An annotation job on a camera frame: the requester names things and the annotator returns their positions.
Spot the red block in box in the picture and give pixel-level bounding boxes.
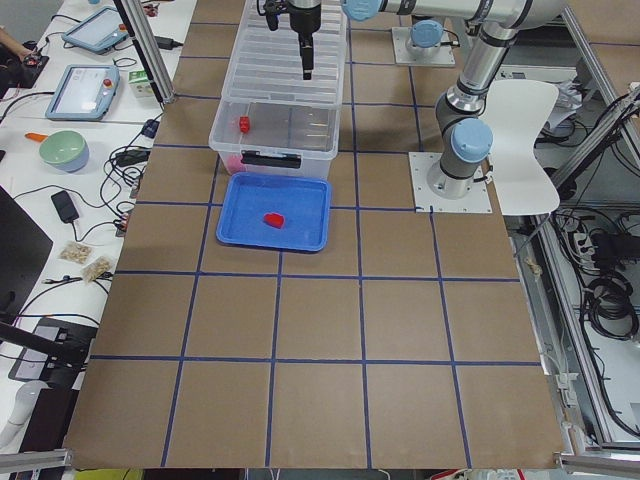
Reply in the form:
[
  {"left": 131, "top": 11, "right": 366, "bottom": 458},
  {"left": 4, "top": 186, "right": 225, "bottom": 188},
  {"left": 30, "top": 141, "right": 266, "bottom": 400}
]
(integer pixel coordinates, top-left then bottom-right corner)
[
  {"left": 238, "top": 116, "right": 251, "bottom": 134},
  {"left": 223, "top": 154, "right": 245, "bottom": 175}
]

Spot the clear plastic box lid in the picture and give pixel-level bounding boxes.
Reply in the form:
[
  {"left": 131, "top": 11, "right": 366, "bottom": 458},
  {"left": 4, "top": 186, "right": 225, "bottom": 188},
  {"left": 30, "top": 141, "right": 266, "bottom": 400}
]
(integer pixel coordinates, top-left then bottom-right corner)
[{"left": 222, "top": 1, "right": 347, "bottom": 109}]

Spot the aluminium frame post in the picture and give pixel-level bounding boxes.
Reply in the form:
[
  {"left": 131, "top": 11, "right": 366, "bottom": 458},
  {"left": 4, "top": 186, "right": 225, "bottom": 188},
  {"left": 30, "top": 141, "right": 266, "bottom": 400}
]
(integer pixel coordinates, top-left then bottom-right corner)
[{"left": 113, "top": 0, "right": 175, "bottom": 105}]

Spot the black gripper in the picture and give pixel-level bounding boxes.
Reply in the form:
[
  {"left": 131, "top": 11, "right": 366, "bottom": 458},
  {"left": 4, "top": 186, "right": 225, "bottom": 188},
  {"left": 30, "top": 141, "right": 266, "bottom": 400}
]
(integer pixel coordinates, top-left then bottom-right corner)
[{"left": 286, "top": 0, "right": 321, "bottom": 80}]

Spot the blue plastic tray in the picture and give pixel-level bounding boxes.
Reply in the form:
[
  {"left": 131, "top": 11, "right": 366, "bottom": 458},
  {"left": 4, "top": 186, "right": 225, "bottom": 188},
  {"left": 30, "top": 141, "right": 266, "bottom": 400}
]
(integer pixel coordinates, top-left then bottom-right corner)
[{"left": 216, "top": 172, "right": 332, "bottom": 252}]

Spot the black monitor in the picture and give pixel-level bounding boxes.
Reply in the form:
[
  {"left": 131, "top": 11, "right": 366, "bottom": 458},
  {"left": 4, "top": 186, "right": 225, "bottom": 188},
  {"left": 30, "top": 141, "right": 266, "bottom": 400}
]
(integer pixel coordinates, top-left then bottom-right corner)
[{"left": 1, "top": 188, "right": 53, "bottom": 324}]

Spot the clear plastic storage box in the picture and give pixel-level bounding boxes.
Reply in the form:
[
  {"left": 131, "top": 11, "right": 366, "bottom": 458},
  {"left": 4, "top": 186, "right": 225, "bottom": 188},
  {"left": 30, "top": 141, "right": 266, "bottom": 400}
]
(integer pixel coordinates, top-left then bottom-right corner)
[{"left": 209, "top": 101, "right": 340, "bottom": 179}]

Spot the far teach pendant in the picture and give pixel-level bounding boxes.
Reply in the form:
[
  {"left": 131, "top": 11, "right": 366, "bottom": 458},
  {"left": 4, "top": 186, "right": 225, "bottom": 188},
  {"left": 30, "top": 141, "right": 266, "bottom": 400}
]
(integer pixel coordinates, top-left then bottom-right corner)
[{"left": 62, "top": 6, "right": 129, "bottom": 54}]

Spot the near teach pendant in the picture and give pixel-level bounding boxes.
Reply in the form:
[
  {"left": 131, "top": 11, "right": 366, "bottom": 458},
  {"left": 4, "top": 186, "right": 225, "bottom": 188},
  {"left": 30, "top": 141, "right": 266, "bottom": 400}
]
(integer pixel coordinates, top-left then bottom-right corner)
[{"left": 45, "top": 65, "right": 120, "bottom": 121}]

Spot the orange object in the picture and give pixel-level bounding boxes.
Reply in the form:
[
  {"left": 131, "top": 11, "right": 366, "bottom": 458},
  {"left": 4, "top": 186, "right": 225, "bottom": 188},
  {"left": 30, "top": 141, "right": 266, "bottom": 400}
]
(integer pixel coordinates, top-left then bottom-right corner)
[{"left": 25, "top": 132, "right": 48, "bottom": 143}]

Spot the green bowl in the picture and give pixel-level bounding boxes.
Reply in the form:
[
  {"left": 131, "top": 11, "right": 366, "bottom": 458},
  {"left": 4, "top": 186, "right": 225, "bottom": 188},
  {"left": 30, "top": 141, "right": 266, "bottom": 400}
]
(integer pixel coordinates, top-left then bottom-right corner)
[{"left": 39, "top": 130, "right": 89, "bottom": 173}]

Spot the teach pendant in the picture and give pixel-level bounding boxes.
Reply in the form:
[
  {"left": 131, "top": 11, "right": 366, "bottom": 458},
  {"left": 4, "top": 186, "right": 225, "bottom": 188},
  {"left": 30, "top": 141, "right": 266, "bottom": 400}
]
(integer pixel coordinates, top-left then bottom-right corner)
[
  {"left": 45, "top": 65, "right": 120, "bottom": 121},
  {"left": 62, "top": 6, "right": 129, "bottom": 54}
]

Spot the red block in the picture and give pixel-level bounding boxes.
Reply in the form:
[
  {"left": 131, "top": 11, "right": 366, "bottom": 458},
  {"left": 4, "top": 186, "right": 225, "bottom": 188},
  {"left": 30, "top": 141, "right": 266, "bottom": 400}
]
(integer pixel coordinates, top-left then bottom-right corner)
[
  {"left": 263, "top": 212, "right": 285, "bottom": 229},
  {"left": 238, "top": 116, "right": 251, "bottom": 134},
  {"left": 223, "top": 154, "right": 245, "bottom": 175}
]

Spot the black box latch handle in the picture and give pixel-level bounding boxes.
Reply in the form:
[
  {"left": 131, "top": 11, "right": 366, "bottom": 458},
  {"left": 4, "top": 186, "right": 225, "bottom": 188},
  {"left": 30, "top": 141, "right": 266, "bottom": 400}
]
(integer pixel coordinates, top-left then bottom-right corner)
[{"left": 241, "top": 150, "right": 302, "bottom": 169}]

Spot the green white carton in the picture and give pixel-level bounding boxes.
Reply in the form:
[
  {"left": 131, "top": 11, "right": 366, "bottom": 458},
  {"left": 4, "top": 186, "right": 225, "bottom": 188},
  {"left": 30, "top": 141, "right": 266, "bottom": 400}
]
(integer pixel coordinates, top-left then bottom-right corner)
[{"left": 127, "top": 70, "right": 154, "bottom": 98}]

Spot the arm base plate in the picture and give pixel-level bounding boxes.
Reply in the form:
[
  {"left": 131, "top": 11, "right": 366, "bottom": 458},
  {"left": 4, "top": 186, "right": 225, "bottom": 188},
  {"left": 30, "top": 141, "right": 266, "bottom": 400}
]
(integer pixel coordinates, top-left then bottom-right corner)
[
  {"left": 390, "top": 26, "right": 457, "bottom": 68},
  {"left": 408, "top": 152, "right": 492, "bottom": 214}
]

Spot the black power adapter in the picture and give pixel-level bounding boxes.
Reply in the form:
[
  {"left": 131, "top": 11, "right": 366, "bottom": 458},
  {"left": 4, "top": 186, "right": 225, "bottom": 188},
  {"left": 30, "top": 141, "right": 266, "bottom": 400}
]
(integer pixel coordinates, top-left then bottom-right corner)
[{"left": 51, "top": 190, "right": 79, "bottom": 224}]

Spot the white chair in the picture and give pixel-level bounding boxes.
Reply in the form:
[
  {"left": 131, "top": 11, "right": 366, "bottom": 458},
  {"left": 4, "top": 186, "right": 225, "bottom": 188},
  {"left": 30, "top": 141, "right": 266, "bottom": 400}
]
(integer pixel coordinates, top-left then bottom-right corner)
[{"left": 481, "top": 79, "right": 560, "bottom": 216}]

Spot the snack bag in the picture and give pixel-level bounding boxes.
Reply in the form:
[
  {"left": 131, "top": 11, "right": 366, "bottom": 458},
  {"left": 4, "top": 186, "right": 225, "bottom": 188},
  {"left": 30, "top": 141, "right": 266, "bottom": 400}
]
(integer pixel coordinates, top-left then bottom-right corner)
[
  {"left": 82, "top": 256, "right": 113, "bottom": 282},
  {"left": 58, "top": 241, "right": 93, "bottom": 265}
]

